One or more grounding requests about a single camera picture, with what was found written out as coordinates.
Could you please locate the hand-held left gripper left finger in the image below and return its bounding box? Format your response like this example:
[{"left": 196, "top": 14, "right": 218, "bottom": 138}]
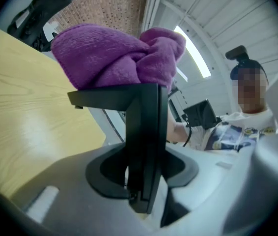
[{"left": 67, "top": 83, "right": 160, "bottom": 214}]

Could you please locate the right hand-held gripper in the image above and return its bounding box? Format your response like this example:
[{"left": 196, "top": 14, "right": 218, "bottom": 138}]
[{"left": 182, "top": 98, "right": 222, "bottom": 131}]

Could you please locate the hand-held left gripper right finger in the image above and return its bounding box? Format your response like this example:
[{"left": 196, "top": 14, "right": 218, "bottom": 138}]
[{"left": 151, "top": 85, "right": 170, "bottom": 214}]

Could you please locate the purple cloth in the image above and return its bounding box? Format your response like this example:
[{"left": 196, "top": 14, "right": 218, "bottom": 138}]
[{"left": 50, "top": 23, "right": 187, "bottom": 93}]

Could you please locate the person's right forearm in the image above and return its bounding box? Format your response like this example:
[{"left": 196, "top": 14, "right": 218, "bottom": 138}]
[{"left": 167, "top": 111, "right": 190, "bottom": 144}]

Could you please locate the wooden desk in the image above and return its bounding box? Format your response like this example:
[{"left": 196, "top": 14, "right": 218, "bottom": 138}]
[{"left": 0, "top": 25, "right": 107, "bottom": 199}]

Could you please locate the person's white printed shirt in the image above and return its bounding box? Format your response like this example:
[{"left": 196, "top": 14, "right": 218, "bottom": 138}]
[{"left": 190, "top": 107, "right": 278, "bottom": 155}]

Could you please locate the person's head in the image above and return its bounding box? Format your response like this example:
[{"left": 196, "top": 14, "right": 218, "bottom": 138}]
[{"left": 229, "top": 59, "right": 270, "bottom": 114}]

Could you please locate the white ceiling light panel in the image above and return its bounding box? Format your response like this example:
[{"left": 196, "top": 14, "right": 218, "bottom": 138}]
[{"left": 173, "top": 25, "right": 212, "bottom": 79}]

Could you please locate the black office chair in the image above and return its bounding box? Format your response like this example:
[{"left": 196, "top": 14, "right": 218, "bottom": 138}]
[{"left": 7, "top": 0, "right": 86, "bottom": 53}]

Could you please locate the black cable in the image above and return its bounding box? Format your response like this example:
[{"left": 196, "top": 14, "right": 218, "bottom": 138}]
[{"left": 182, "top": 124, "right": 193, "bottom": 148}]

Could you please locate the black head camera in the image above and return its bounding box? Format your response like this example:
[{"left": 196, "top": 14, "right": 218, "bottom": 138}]
[{"left": 225, "top": 45, "right": 250, "bottom": 64}]

